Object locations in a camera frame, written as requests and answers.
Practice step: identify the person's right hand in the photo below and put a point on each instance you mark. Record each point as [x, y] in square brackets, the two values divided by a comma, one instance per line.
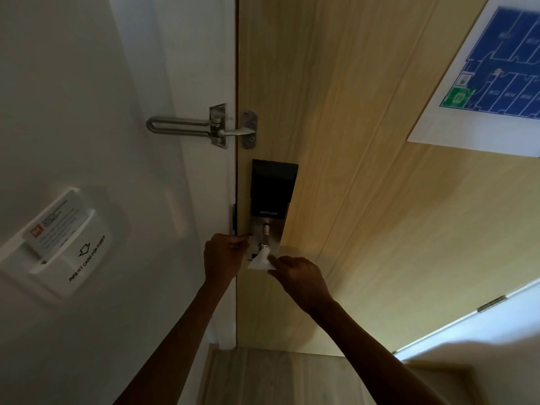
[301, 282]

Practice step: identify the person's left hand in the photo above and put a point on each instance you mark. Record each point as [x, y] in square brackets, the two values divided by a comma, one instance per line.
[219, 259]

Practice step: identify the person's left fingers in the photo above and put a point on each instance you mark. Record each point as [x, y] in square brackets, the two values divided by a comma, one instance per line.
[241, 241]

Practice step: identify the white paper tissue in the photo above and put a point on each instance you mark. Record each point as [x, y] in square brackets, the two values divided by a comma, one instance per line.
[260, 261]

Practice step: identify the person's left forearm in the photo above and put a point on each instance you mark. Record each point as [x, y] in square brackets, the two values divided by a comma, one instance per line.
[168, 350]

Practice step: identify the person's right forearm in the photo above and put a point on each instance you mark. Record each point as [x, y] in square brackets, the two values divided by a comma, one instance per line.
[379, 358]

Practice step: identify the black and silver door lock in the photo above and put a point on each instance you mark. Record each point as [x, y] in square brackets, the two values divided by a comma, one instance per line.
[270, 198]

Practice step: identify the silver door guard catch plate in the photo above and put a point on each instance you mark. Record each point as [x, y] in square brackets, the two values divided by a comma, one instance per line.
[247, 129]

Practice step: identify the silver swing bar door guard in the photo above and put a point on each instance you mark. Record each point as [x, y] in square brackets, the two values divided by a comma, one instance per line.
[185, 124]

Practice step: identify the light wooden door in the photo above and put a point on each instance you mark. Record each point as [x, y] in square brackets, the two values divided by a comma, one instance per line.
[379, 185]

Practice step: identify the white key card power holder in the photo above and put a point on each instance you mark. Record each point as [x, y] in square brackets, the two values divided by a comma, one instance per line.
[59, 248]

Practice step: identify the white key card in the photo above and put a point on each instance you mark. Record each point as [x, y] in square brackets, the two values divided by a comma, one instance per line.
[57, 225]

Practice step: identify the silver door hinge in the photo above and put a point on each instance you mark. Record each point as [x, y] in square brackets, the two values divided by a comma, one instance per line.
[491, 304]

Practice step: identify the blue floor plan sign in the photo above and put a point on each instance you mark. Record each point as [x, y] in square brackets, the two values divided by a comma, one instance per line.
[485, 75]

